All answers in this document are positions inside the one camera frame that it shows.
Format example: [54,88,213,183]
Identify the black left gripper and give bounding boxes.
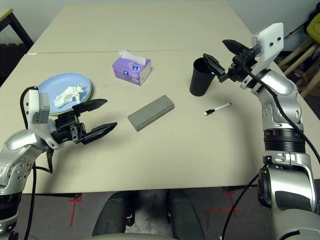
[51,98,118,145]

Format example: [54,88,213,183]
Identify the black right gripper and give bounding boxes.
[203,39,259,83]

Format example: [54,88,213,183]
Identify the white tissue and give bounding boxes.
[53,83,85,109]

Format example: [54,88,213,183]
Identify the blue plastic plate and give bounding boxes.
[36,72,93,115]

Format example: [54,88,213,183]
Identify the white marker black cap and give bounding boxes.
[203,101,232,117]

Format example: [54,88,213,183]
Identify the grey glasses case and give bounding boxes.
[127,94,175,133]

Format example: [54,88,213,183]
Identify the green plastic plate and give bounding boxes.
[49,82,94,116]

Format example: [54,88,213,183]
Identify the black plastic cup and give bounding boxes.
[189,57,216,97]

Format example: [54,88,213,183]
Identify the purple tissue box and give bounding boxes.
[112,49,152,87]

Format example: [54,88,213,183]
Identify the black stand pole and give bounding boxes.
[283,21,311,40]

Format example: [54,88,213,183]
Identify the wooden stool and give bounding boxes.
[277,37,320,98]

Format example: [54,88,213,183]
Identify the red floor tape mark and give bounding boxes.
[68,193,83,227]
[222,186,237,201]

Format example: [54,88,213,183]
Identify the yellow-green seat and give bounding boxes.
[306,12,320,45]

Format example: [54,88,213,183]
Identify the grey robot left leg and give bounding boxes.
[92,191,136,237]

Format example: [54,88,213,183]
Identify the grey robot leg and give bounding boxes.
[92,191,136,237]
[166,189,204,240]

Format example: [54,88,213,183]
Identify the black foam floor mats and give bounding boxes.
[0,43,29,87]

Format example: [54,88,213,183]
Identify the beige robot torso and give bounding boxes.
[84,232,176,240]

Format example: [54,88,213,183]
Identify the grey robot right leg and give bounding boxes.
[166,189,204,240]

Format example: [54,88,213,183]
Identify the red floor tape cross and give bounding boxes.
[204,198,243,219]

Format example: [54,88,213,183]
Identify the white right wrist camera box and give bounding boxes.
[239,22,285,90]

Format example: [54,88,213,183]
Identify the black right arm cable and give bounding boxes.
[221,57,320,240]

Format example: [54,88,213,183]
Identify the beige side table black frame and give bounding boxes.
[0,8,35,51]

